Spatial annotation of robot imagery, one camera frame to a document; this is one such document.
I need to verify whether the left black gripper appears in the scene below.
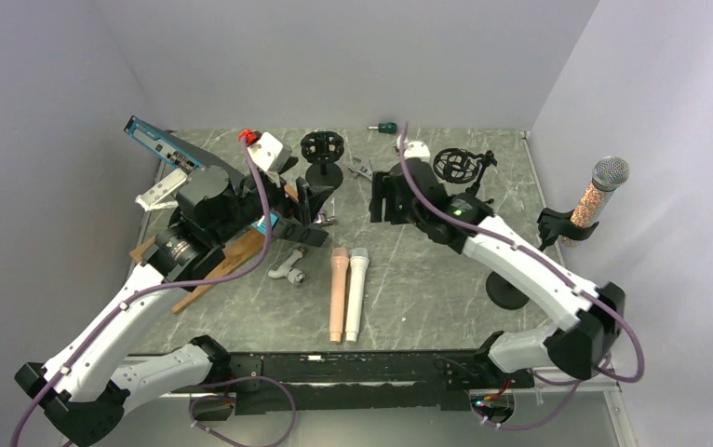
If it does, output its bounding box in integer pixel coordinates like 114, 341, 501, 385
212, 156, 334, 246

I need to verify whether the black shock mount desk stand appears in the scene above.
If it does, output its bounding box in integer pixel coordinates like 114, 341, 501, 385
300, 131, 344, 189

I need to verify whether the black mini tripod stand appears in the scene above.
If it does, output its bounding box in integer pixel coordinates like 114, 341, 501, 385
433, 148, 498, 196

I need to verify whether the white microphone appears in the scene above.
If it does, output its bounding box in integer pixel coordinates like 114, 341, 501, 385
344, 248, 370, 343

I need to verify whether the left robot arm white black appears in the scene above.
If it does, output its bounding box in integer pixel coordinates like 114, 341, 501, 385
9, 155, 274, 446

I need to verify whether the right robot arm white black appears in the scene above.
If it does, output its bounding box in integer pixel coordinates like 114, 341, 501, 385
370, 158, 625, 386

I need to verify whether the black round base clip stand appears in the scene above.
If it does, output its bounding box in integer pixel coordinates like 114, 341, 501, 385
480, 216, 598, 319

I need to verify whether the sprinkle pattern silver microphone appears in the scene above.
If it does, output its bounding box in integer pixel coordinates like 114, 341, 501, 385
569, 156, 630, 243

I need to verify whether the silver metal clamp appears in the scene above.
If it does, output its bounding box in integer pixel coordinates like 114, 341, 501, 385
313, 211, 337, 227

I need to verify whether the wooden board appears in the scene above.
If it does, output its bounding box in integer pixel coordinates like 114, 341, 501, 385
129, 184, 299, 316

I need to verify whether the green stubby screwdriver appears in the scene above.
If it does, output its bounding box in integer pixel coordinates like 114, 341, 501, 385
367, 122, 398, 135

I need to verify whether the white pipe fitting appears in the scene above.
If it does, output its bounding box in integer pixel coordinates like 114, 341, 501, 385
267, 246, 306, 286

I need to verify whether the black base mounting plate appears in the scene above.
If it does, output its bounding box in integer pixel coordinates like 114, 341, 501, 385
167, 351, 505, 415

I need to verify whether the red handled adjustable wrench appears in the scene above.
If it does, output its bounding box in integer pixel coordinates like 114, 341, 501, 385
346, 156, 373, 181

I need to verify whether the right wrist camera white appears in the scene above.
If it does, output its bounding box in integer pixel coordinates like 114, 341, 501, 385
397, 140, 431, 163

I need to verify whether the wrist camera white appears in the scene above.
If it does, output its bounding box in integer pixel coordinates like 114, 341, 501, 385
238, 129, 291, 173
397, 140, 431, 163

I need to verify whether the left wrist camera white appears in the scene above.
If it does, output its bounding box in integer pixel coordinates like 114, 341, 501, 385
238, 129, 291, 173

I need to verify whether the blue black network switch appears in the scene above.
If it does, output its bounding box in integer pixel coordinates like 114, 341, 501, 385
123, 115, 330, 248

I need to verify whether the white bracket stand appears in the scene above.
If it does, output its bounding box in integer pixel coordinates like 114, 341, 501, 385
135, 169, 188, 212

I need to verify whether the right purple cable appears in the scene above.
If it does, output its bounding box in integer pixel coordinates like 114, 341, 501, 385
397, 122, 646, 433

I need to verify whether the purple cable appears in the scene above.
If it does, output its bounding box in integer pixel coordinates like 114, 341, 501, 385
397, 122, 646, 433
9, 130, 297, 447

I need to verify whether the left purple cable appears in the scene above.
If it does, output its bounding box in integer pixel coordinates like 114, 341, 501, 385
9, 130, 297, 447

